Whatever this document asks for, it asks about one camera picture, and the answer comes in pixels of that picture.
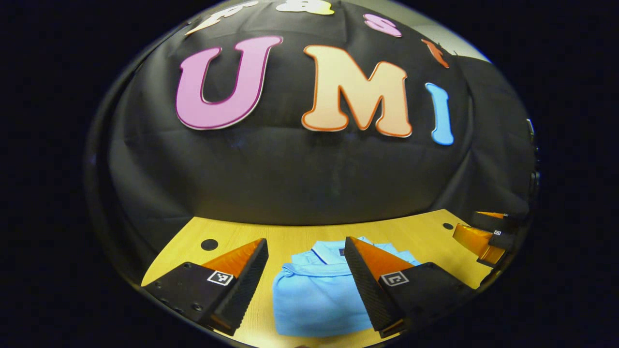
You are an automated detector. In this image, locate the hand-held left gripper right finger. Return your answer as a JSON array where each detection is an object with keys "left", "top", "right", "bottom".
[{"left": 344, "top": 236, "right": 477, "bottom": 339}]

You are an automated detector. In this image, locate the light blue T-shirt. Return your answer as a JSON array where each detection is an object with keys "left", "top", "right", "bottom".
[{"left": 272, "top": 237, "right": 422, "bottom": 337}]

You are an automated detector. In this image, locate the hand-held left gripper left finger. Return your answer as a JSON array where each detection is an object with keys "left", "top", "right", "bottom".
[{"left": 141, "top": 238, "right": 269, "bottom": 337}]

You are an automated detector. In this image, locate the black backdrop cloth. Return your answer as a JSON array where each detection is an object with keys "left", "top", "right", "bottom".
[{"left": 86, "top": 0, "right": 538, "bottom": 286}]

